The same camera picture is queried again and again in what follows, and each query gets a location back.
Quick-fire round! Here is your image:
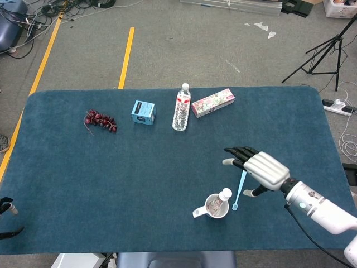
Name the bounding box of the white cup with handle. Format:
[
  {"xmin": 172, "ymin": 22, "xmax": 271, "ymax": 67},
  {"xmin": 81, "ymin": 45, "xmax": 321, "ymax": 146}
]
[{"xmin": 192, "ymin": 192, "xmax": 230, "ymax": 220}]

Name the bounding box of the black tripod stand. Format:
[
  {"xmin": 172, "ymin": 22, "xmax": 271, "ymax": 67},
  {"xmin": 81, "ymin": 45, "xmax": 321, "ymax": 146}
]
[{"xmin": 281, "ymin": 15, "xmax": 357, "ymax": 92}]

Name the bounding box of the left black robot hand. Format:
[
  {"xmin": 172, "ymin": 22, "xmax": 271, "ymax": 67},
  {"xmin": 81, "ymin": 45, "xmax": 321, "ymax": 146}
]
[{"xmin": 0, "ymin": 197, "xmax": 25, "ymax": 240}]

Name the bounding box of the light blue speaker box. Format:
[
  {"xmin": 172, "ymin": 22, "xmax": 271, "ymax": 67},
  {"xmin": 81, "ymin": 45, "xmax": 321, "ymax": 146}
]
[{"xmin": 131, "ymin": 100, "xmax": 157, "ymax": 126}]

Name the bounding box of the floral pink box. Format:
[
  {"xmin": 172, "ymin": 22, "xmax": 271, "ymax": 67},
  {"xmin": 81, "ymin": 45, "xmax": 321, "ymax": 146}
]
[{"xmin": 190, "ymin": 88, "xmax": 236, "ymax": 119}]

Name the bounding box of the blue grey machine base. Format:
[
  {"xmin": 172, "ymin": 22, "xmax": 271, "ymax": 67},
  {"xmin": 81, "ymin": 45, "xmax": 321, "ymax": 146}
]
[{"xmin": 0, "ymin": 0, "xmax": 28, "ymax": 52}]

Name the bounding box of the clear plastic water bottle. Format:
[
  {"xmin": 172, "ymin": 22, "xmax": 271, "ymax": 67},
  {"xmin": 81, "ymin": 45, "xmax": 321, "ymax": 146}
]
[{"xmin": 172, "ymin": 83, "xmax": 192, "ymax": 131}]

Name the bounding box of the white coiled cable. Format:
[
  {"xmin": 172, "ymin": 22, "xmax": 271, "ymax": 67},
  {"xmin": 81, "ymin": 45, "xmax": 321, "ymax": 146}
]
[{"xmin": 317, "ymin": 81, "xmax": 357, "ymax": 161}]

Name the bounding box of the white panel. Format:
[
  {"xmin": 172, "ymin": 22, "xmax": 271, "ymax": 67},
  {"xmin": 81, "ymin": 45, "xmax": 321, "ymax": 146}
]
[{"xmin": 51, "ymin": 252, "xmax": 118, "ymax": 268}]

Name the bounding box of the grey shoe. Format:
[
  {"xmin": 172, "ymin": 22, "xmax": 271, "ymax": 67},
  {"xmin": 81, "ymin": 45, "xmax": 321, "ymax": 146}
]
[{"xmin": 0, "ymin": 134, "xmax": 11, "ymax": 154}]

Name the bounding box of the white plastic basket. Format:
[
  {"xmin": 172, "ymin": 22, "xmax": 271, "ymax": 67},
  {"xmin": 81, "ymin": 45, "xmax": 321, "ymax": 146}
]
[{"xmin": 323, "ymin": 0, "xmax": 357, "ymax": 19}]

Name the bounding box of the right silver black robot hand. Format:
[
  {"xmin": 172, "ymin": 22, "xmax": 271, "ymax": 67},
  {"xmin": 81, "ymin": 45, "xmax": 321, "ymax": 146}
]
[{"xmin": 222, "ymin": 146, "xmax": 291, "ymax": 198}]

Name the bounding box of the blue table mat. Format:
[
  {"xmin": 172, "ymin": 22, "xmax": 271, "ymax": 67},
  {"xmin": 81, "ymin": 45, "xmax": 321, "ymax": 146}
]
[{"xmin": 0, "ymin": 85, "xmax": 353, "ymax": 255}]

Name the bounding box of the aluminium profile rail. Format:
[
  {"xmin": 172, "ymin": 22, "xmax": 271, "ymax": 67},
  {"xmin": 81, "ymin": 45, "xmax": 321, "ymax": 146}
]
[{"xmin": 180, "ymin": 0, "xmax": 283, "ymax": 16}]

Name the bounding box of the black metal bracket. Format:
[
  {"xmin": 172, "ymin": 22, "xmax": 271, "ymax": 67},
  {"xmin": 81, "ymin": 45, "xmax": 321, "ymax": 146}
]
[{"xmin": 281, "ymin": 0, "xmax": 313, "ymax": 18}]

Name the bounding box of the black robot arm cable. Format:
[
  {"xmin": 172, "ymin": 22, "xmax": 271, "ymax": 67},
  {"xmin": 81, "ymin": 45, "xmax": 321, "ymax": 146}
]
[{"xmin": 284, "ymin": 203, "xmax": 352, "ymax": 268}]

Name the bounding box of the floral toothpaste tube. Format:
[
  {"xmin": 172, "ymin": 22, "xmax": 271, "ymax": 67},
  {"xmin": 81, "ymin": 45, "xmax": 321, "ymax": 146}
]
[{"xmin": 208, "ymin": 188, "xmax": 233, "ymax": 216}]

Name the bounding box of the light blue toothbrush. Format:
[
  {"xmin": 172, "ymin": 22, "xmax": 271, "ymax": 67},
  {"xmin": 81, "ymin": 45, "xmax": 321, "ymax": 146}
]
[{"xmin": 231, "ymin": 170, "xmax": 248, "ymax": 212}]

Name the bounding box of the black cable tangle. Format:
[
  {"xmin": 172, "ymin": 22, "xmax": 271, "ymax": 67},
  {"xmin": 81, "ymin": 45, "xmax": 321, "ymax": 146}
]
[{"xmin": 0, "ymin": 0, "xmax": 143, "ymax": 59}]

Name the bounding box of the white power strip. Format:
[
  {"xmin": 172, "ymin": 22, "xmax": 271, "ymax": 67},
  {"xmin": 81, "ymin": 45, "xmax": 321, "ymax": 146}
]
[{"xmin": 322, "ymin": 98, "xmax": 357, "ymax": 117}]

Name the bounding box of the red grape bunch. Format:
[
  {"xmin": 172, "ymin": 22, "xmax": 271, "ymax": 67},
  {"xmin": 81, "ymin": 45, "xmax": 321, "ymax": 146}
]
[{"xmin": 84, "ymin": 109, "xmax": 118, "ymax": 137}]

